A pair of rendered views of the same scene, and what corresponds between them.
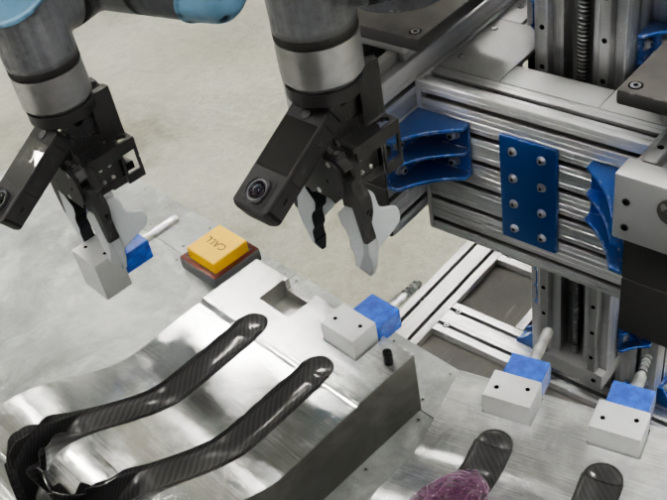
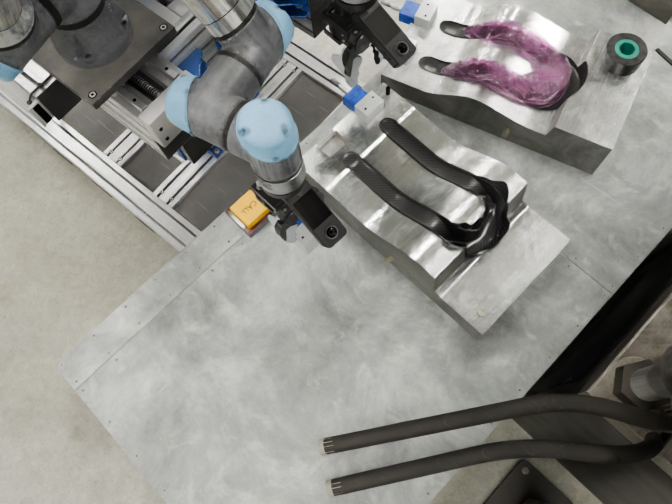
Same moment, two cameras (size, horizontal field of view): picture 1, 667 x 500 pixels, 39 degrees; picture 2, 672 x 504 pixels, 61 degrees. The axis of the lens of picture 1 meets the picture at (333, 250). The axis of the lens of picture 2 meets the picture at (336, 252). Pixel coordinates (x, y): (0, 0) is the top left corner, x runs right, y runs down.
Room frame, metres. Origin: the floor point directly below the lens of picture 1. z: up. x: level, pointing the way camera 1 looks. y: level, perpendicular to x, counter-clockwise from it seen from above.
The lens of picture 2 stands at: (0.81, 0.66, 1.93)
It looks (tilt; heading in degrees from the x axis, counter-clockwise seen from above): 71 degrees down; 272
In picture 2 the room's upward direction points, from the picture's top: 11 degrees counter-clockwise
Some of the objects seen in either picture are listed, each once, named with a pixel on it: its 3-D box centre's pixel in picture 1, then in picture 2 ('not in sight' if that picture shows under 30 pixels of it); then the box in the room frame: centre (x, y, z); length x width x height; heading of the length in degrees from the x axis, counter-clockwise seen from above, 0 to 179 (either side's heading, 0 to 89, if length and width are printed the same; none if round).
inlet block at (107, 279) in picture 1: (134, 245); (291, 219); (0.90, 0.24, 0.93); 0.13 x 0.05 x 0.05; 127
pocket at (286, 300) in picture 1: (290, 308); (332, 147); (0.80, 0.06, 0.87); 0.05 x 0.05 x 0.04; 37
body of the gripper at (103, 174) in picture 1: (82, 144); (284, 188); (0.89, 0.25, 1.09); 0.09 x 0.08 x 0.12; 127
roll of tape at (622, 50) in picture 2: not in sight; (623, 54); (0.19, -0.01, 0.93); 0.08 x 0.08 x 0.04
